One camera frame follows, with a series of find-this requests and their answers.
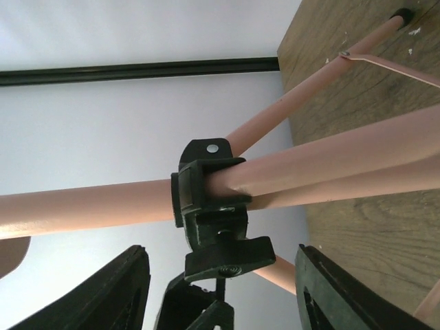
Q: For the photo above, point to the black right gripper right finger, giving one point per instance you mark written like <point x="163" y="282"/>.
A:
<point x="331" y="298"/>

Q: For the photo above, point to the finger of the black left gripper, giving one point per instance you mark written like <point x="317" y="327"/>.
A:
<point x="185" y="306"/>
<point x="218" y="314"/>

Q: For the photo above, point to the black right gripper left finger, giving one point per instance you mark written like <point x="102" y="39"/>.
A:
<point x="113" y="298"/>

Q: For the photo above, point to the pink music stand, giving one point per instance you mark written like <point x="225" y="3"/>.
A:
<point x="397" y="155"/>

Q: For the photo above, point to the black left frame post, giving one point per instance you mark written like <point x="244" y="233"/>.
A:
<point x="138" y="71"/>

